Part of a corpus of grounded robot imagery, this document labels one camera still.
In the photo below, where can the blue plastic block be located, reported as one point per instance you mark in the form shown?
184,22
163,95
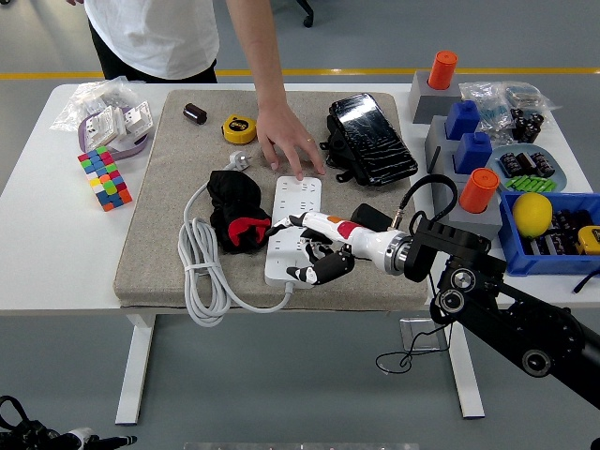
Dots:
474,152
463,119

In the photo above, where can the white table leg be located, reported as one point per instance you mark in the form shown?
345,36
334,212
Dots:
136,365
469,379

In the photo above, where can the metal floor plate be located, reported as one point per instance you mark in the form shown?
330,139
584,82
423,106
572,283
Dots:
419,328

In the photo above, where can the light blue plate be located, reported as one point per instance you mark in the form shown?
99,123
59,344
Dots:
560,173

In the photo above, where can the clear bag of white parts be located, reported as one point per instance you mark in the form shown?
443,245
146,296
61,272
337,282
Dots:
94,94

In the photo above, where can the black power adapter plug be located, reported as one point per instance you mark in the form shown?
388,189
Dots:
370,216

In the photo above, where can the yellow tape measure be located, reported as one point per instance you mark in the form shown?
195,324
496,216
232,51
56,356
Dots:
590,240
239,129

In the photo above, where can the black capacitors pile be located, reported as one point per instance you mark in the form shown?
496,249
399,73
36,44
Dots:
562,234
525,161

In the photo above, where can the grey plastic block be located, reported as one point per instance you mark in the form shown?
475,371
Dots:
443,157
436,133
429,105
487,220

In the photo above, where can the black phone holder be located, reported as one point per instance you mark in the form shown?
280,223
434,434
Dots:
335,150

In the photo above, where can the yellow lemon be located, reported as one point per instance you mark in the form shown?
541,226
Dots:
532,215

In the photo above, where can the bag of black capacitors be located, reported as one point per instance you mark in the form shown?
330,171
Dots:
529,124

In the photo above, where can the person torso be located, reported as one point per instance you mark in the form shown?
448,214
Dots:
154,37

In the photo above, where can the dark brown cylinder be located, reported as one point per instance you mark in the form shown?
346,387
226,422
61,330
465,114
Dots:
195,114

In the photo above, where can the white power strip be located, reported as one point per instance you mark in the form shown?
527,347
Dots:
290,197

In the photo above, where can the clear bag of blue parts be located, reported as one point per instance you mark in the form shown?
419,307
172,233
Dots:
490,108

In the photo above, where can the grey-brown fabric mat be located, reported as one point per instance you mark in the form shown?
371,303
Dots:
150,244

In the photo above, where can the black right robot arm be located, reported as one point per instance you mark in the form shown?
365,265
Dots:
515,323

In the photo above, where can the multicolour puzzle cube block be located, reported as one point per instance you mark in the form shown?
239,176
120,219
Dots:
105,180

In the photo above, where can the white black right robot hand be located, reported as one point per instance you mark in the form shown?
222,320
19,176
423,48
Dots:
365,239

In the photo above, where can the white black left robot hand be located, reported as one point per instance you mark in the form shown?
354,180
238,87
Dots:
82,436

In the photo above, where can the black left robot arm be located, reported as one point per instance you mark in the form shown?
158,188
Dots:
23,436

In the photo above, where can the green plastic pieces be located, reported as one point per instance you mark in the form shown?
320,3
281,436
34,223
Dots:
532,184

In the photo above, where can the black cloth with red patch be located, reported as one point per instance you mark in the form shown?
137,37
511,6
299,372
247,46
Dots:
234,197

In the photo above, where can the person's left hand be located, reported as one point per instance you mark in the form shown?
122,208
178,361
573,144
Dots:
286,133

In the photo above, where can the blue plastic bin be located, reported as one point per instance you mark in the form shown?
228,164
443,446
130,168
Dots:
539,265

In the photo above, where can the white socket module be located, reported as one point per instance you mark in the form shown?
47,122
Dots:
103,125
139,117

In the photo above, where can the black office chair base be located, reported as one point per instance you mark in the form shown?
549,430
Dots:
307,19

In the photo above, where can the orange cylinder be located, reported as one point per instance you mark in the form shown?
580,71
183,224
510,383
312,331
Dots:
444,70
480,192

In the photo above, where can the purple band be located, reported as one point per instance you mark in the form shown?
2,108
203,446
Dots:
136,149

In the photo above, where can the person's left forearm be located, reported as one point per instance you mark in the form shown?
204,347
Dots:
258,56

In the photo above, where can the clear bag of metal parts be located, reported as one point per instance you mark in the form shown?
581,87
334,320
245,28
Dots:
527,96

